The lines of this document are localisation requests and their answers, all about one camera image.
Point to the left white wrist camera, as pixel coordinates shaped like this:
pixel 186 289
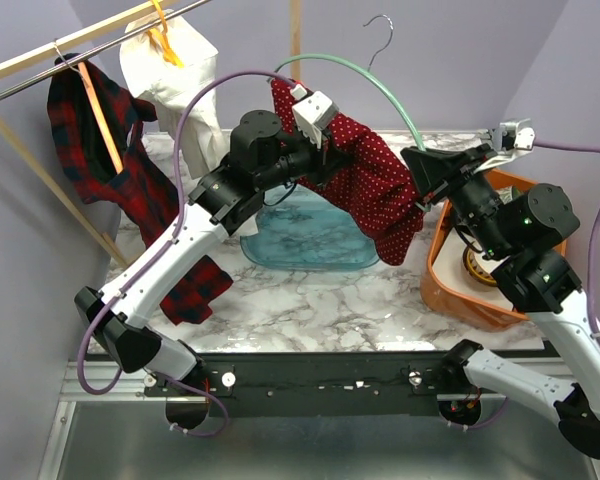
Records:
pixel 312 113

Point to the orange plastic bin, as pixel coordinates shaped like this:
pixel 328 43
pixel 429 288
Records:
pixel 450 295

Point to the blue transparent plastic tray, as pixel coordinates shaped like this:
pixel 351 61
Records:
pixel 303 231

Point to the red polka dot skirt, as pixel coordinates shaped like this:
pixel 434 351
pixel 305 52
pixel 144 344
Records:
pixel 377 190

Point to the yellow plastic hanger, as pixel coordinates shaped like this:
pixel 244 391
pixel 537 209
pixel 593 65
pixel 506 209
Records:
pixel 158 38

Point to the red plaid shirt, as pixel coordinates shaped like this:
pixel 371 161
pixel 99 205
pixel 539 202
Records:
pixel 147 197

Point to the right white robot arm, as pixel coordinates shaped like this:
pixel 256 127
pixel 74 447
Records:
pixel 572 406

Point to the white square plate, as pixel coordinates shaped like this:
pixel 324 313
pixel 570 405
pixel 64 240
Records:
pixel 451 272

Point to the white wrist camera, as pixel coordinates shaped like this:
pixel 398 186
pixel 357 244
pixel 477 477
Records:
pixel 312 113
pixel 512 139

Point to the black mounting rail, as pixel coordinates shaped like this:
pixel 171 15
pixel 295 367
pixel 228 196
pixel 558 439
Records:
pixel 333 384

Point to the yellow rimmed white bowl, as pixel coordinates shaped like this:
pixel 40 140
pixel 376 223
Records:
pixel 475 270

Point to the green wire hanger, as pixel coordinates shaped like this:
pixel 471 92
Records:
pixel 367 75

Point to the floral ceramic mug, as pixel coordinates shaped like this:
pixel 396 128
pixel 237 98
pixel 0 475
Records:
pixel 509 194

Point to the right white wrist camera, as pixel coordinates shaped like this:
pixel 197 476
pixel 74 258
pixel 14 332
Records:
pixel 512 139

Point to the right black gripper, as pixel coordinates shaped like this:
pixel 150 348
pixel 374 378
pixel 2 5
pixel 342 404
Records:
pixel 430 169

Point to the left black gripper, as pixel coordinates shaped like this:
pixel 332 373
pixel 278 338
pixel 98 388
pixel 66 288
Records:
pixel 327 163

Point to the wooden hanger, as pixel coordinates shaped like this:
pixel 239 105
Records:
pixel 82 70

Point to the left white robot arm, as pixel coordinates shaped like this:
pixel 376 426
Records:
pixel 261 157

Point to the white shirt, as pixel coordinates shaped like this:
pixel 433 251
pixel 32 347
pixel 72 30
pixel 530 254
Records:
pixel 170 88

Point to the wooden clothes rack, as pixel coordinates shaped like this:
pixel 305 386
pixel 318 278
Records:
pixel 45 52

